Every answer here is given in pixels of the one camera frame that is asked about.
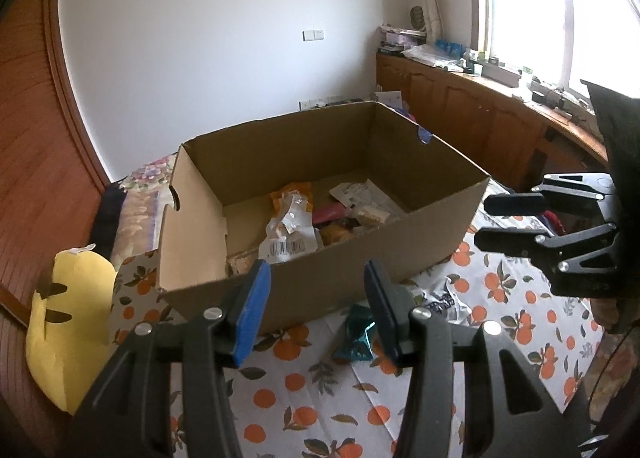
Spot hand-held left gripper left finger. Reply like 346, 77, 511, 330
65, 259, 273, 458

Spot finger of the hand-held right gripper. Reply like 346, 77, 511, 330
482, 173, 618, 219
472, 220, 621, 289

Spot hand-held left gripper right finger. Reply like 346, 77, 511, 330
363, 259, 593, 458

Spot teal snack packet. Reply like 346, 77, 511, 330
332, 303, 377, 364

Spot clear plastic snack bag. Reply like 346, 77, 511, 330
259, 190, 323, 266

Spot brown cardboard box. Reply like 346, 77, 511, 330
159, 100, 492, 339

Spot brown cracker packet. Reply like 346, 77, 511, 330
226, 253, 261, 279

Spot yellow snack packet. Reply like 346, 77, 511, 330
320, 223, 361, 246

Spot wooden cabinet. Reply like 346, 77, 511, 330
375, 52, 611, 199

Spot pink snack packet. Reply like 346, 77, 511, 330
312, 203, 348, 225

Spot orange fruit print sheet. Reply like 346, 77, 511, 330
107, 223, 608, 458

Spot white printed snack packet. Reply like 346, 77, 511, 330
329, 179, 408, 226

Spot orange snack packet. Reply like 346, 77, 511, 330
270, 180, 315, 219

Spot white long box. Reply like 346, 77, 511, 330
480, 63, 523, 86

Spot white paper sheet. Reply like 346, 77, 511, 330
376, 89, 407, 111

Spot floral blanket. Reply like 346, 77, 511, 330
92, 150, 181, 269

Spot clear plastic bags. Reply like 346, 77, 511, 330
401, 44, 466, 70

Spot yellow plush toy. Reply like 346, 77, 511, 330
26, 245, 118, 414

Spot stack of boxes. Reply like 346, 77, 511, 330
377, 25, 428, 56

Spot wooden slatted wardrobe door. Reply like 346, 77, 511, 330
0, 0, 116, 334

